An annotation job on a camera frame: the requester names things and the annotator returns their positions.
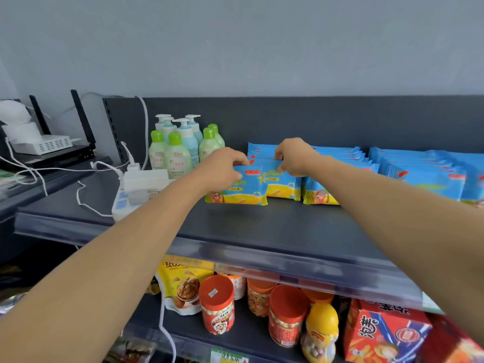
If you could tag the person's left hand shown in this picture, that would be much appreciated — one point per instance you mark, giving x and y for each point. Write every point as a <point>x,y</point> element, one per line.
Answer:
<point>219,170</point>

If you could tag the person's right hand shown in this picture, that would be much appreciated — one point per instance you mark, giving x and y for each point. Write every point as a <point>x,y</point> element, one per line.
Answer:
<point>298,158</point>

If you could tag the dark grey store shelf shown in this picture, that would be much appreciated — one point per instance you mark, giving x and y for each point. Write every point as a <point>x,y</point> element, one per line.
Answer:
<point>264,223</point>

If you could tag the row of blue wipe packets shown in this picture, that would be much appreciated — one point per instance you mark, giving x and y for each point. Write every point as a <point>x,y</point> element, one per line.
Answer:
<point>416,173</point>

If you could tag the person's right forearm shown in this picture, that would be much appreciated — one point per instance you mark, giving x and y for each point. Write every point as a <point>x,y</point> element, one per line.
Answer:
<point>416,230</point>

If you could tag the person's left forearm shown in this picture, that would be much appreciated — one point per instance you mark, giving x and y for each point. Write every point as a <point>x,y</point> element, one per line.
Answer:
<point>94,291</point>

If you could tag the white vented network box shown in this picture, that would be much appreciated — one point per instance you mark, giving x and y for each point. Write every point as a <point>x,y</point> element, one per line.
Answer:
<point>45,144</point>

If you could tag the red blue snack box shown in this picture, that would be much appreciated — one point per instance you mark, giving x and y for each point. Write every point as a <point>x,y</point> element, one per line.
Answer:
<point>450,344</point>

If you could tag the white power adapter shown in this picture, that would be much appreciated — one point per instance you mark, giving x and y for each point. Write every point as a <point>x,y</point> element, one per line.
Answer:
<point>145,180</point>

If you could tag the white plug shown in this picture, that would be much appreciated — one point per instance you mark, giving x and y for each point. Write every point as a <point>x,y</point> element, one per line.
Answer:
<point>132,164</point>

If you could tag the white orange snack jar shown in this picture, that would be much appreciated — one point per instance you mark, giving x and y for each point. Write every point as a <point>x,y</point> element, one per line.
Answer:
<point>239,287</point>

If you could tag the black router with antennas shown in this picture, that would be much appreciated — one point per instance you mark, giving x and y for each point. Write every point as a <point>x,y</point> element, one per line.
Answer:
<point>81,120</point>

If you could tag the yellow bottle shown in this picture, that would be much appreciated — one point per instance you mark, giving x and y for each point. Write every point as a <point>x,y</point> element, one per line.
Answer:
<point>321,332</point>

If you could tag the green white price tag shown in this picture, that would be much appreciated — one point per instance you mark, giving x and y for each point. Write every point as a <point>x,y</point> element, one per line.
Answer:
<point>227,357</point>

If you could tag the blue red snack packet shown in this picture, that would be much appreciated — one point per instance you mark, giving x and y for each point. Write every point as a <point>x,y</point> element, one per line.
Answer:
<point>382,332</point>

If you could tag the dark glossy snack packet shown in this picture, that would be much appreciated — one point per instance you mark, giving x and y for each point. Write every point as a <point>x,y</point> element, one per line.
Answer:
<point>130,351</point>

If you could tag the white crumpled tissue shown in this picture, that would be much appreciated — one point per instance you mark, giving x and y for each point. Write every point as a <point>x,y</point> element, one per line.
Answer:
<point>15,113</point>

